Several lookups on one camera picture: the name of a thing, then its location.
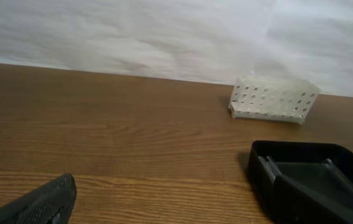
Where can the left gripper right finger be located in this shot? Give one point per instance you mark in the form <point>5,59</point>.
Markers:
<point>307,208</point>

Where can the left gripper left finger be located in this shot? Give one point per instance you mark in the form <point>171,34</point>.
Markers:
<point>39,205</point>

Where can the black tray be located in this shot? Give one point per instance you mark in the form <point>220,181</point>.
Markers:
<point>304,152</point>

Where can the white test tube rack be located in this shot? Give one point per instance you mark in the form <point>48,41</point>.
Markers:
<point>273,99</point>

